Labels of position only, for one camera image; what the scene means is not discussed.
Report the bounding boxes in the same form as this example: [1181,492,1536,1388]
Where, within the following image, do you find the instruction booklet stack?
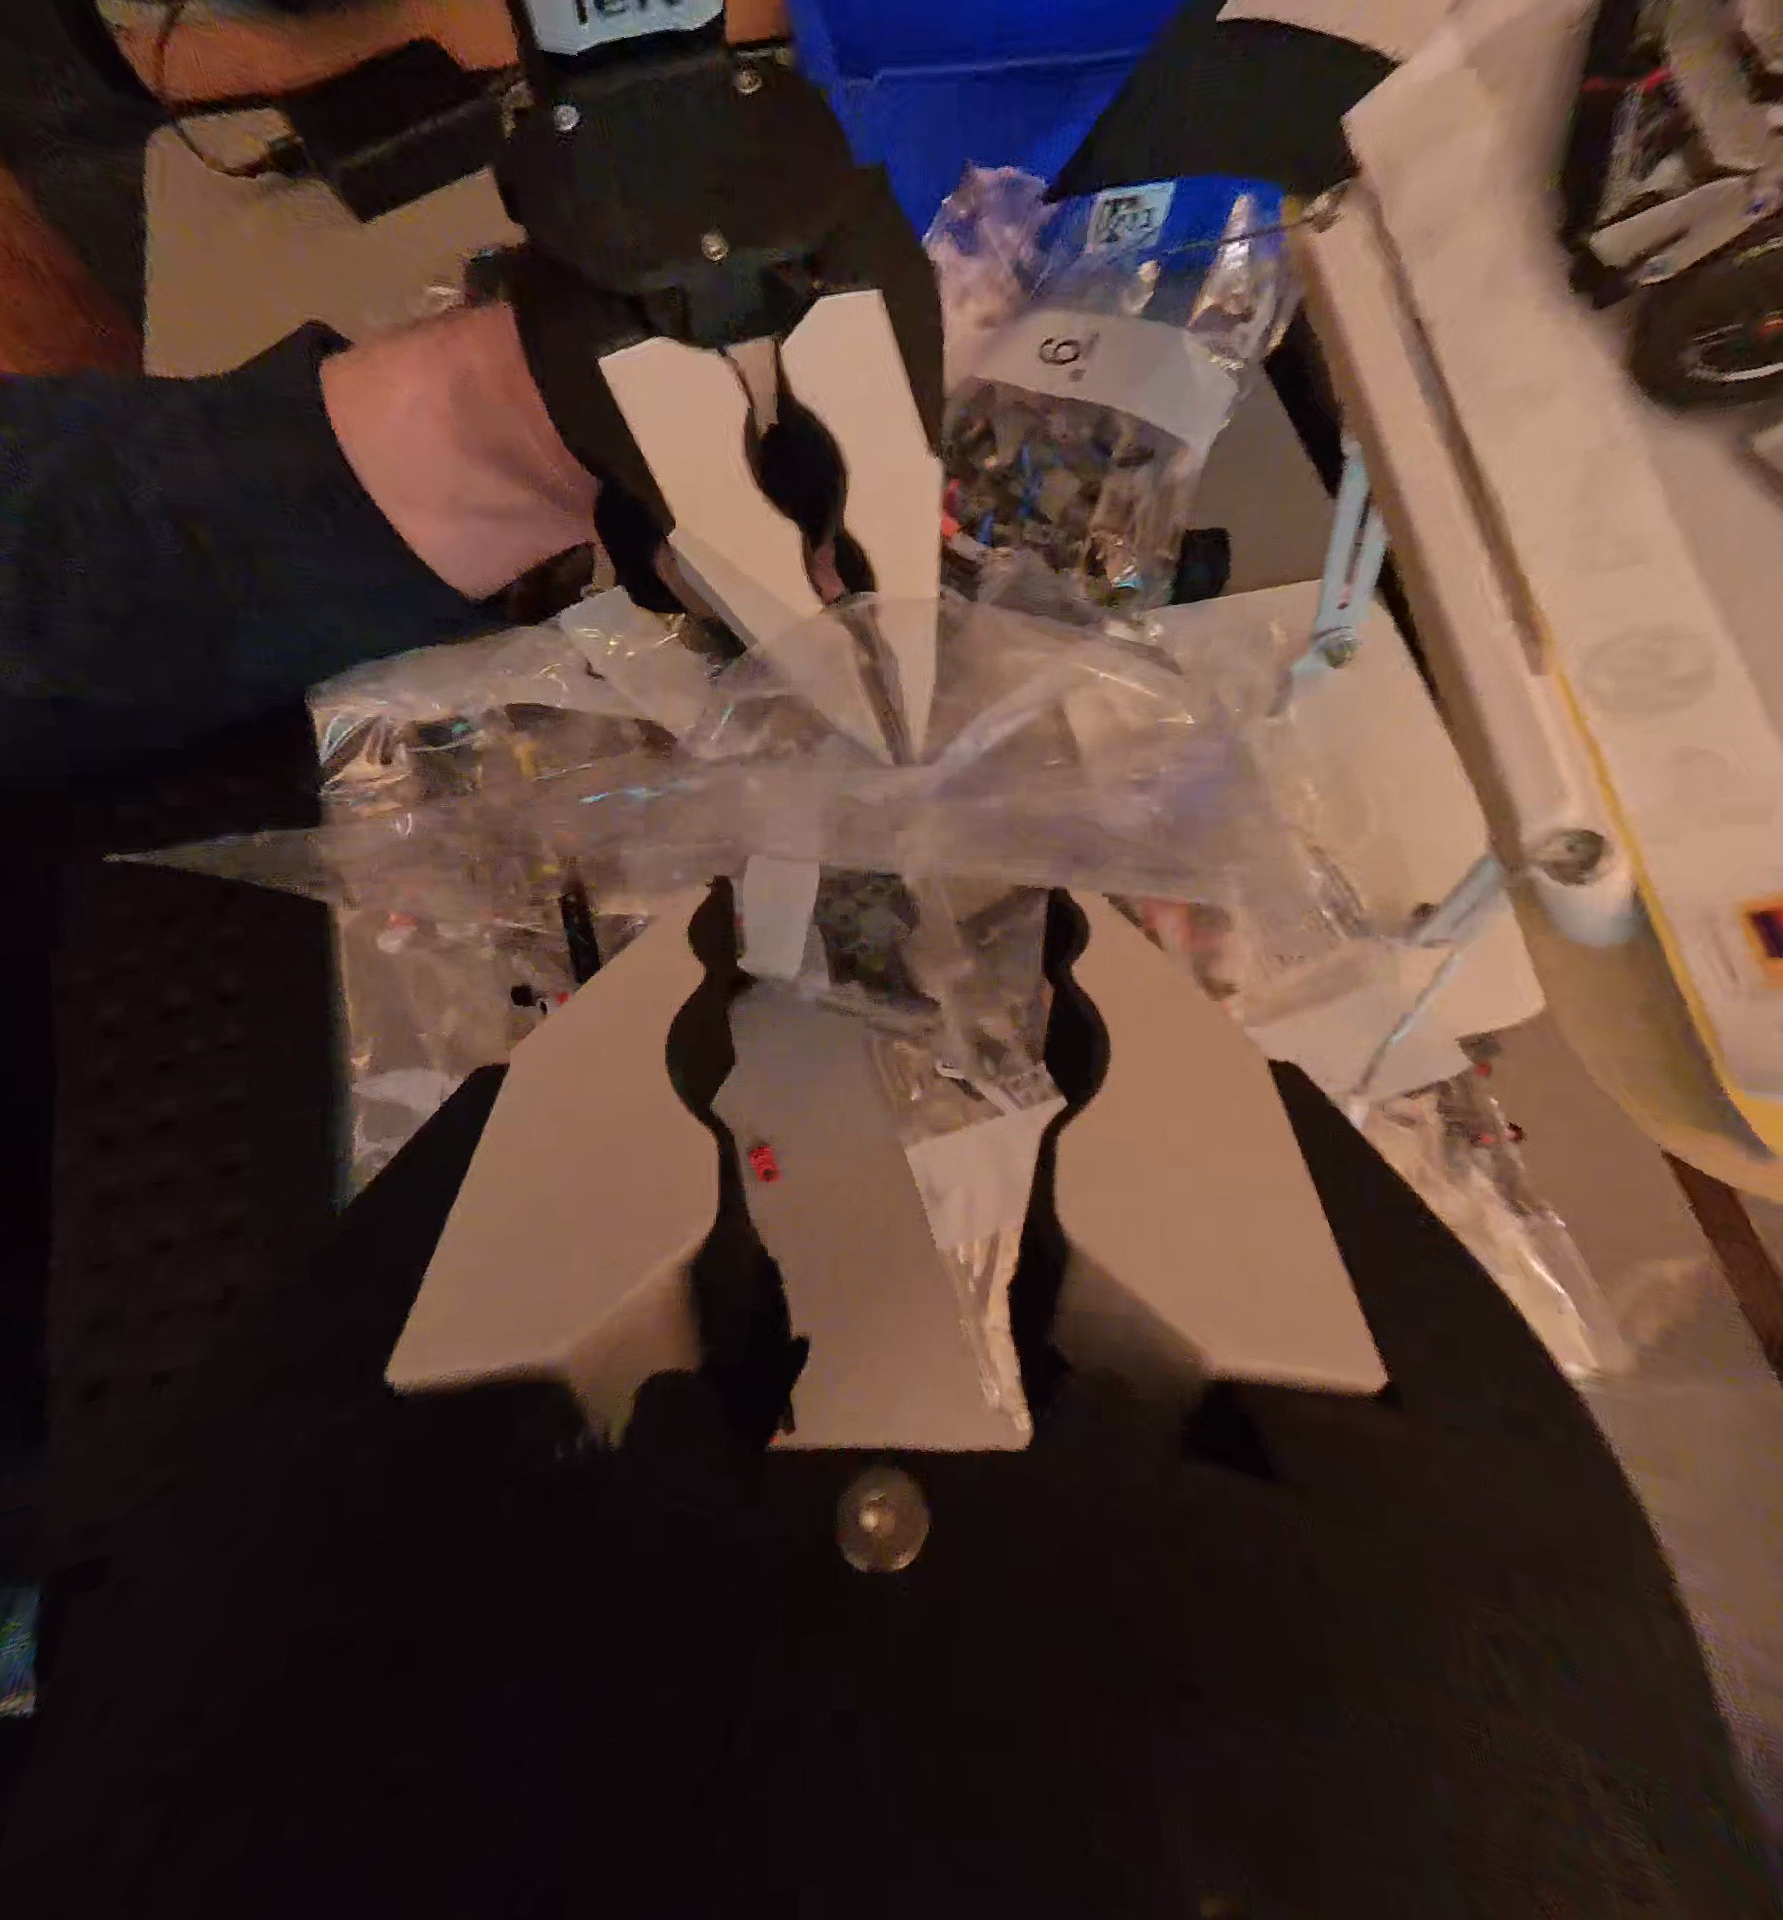
[1047,0,1783,1171]

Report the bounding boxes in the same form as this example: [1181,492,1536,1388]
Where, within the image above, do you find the clear bag white strip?
[111,584,1544,1411]

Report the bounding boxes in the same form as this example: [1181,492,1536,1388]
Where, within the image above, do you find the full clear lego parts bag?
[927,164,1300,606]

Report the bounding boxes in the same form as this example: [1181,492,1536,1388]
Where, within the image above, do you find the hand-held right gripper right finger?
[1007,884,1390,1449]

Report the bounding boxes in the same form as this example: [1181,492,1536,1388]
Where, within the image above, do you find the person's left forearm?
[0,321,509,790]

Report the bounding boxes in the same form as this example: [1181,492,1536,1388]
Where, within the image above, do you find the blue plastic bin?
[785,0,1289,233]

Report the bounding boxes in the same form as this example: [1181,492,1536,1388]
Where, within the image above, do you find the person's left hand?
[321,304,603,606]

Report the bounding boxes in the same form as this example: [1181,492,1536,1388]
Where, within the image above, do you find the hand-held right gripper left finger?
[385,882,813,1452]

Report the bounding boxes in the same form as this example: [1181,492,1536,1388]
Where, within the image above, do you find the white shelf bracket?
[1346,853,1514,1116]
[1281,450,1390,709]

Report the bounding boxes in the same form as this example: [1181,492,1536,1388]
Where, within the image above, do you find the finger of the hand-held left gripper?
[595,342,907,762]
[777,288,945,762]

